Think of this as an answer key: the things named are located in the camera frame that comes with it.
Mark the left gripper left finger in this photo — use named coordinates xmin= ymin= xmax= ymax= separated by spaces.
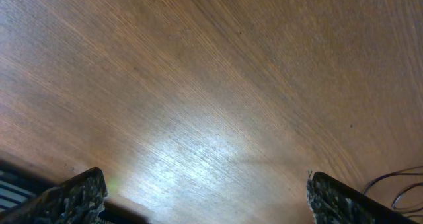
xmin=1 ymin=167 xmax=108 ymax=224

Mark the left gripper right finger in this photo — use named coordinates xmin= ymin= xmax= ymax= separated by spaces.
xmin=307 ymin=172 xmax=416 ymax=224

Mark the long black usb cable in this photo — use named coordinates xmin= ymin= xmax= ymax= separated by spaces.
xmin=362 ymin=166 xmax=423 ymax=218

